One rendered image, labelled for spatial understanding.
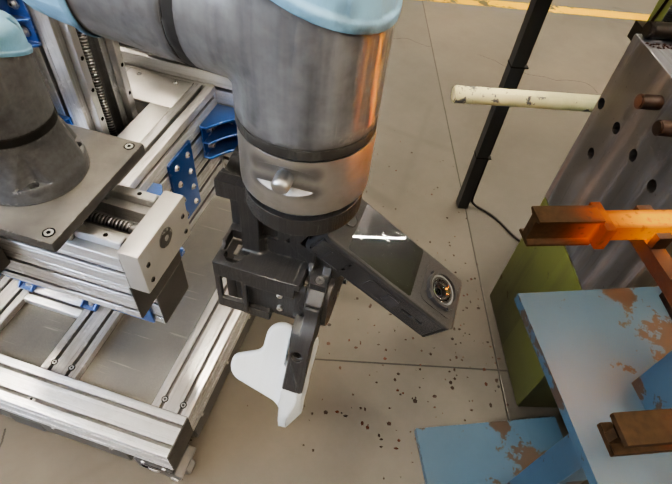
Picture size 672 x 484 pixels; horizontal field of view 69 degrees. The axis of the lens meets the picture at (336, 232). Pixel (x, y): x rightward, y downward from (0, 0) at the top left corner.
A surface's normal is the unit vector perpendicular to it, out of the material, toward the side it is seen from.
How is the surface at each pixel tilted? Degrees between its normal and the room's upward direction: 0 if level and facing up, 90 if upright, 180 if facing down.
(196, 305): 0
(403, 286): 33
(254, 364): 57
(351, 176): 90
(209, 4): 73
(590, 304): 0
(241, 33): 86
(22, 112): 90
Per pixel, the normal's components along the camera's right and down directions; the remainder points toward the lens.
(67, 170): 0.90, 0.13
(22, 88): 0.90, 0.36
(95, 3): -0.41, 0.72
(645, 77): -1.00, -0.05
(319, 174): 0.20, 0.75
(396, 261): 0.57, -0.37
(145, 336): 0.08, -0.66
